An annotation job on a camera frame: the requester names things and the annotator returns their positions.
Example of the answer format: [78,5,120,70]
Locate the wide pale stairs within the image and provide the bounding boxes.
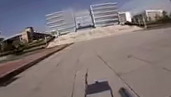
[44,18,144,49]

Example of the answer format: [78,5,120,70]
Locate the pale stone slab plaza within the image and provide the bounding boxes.
[0,23,171,97]

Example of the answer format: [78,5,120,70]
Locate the glass banded building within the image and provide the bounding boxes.
[44,0,123,38]

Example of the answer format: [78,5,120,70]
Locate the small white building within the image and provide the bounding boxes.
[117,9,134,25]

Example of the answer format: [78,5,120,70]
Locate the low brown building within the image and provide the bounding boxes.
[0,23,52,49]

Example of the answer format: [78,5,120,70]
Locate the robot's own part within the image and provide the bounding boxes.
[117,84,139,97]

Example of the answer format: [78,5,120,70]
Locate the green bushes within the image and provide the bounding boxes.
[0,19,58,64]
[123,10,171,33]

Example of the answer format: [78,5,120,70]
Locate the long white building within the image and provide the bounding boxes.
[131,6,166,26]

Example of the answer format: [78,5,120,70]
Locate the dark kerb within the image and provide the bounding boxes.
[0,41,81,93]

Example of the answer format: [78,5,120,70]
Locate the red brick strip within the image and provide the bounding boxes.
[0,42,75,84]

